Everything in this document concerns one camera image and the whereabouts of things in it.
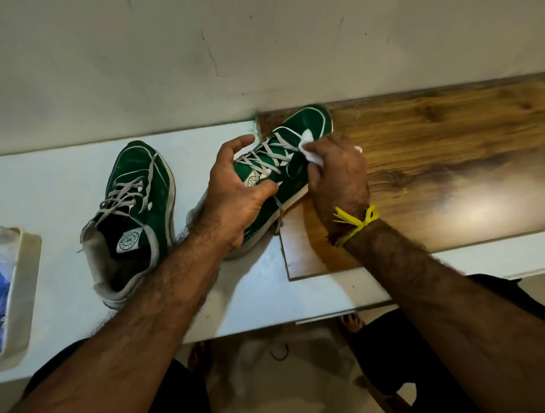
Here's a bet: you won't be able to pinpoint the person's right hand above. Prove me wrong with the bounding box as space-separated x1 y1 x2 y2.
303 132 371 246

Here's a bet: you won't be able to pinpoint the person's left hand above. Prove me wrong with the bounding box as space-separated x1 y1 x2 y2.
200 134 280 252

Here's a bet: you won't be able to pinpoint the white wet wipe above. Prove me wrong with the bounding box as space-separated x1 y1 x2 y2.
297 129 324 167

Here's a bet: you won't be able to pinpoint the white shoelace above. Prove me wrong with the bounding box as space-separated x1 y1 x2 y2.
234 132 301 235
76 154 157 254

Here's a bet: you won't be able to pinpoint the green sneaker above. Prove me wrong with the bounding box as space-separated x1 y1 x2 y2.
79 140 177 310
185 104 334 260

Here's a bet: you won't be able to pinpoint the person's right forearm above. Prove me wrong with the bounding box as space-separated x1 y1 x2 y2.
340 219 545 413

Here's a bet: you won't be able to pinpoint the person's left forearm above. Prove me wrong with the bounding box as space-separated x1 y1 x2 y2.
10 229 230 413

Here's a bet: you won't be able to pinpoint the person's right foot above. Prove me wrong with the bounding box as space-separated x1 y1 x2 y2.
339 313 366 335

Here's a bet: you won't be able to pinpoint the person's foot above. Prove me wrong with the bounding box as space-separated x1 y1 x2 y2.
187 340 212 377
339 313 366 335

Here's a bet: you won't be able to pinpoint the person's left foot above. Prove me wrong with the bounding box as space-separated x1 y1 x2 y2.
187 340 212 377

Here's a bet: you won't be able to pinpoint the blue wet wipe packet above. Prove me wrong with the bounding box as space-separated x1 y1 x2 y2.
0 227 20 354

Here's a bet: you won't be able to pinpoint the yellow thread wristband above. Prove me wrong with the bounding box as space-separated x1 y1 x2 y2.
332 205 380 248

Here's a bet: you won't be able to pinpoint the brown wooden board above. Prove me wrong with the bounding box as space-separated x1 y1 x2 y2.
255 72 545 281

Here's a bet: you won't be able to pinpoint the black shorts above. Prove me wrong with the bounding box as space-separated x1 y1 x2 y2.
23 274 545 413

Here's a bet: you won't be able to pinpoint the beige plastic tray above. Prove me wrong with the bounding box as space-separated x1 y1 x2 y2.
0 226 43 371

